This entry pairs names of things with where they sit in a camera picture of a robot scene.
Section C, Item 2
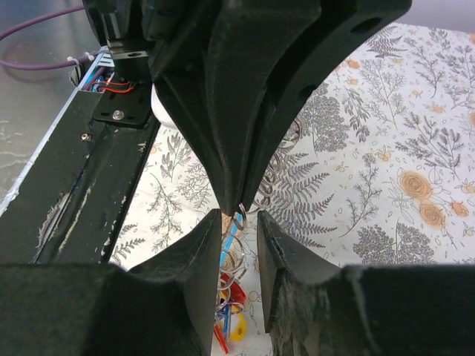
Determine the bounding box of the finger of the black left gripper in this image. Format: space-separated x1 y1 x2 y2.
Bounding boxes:
150 1 321 214
243 1 412 208

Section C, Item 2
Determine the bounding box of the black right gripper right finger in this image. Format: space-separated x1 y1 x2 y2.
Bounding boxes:
257 211 474 355

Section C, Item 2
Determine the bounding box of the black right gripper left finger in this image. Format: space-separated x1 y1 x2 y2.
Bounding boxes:
1 209 222 355

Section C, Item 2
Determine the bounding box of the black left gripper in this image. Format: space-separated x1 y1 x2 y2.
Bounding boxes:
83 0 219 82

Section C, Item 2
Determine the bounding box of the metal keyring organizer with keys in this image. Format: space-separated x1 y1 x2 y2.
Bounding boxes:
213 202 274 353

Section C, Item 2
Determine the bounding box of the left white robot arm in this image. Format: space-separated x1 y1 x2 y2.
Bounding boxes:
84 0 411 215

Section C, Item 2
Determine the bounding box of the floral table mat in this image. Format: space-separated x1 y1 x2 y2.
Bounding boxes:
109 22 475 356

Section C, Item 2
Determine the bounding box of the purple cable lower left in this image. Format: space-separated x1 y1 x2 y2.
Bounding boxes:
0 3 97 71

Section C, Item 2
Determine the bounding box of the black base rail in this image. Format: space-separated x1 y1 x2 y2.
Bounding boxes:
1 83 159 263

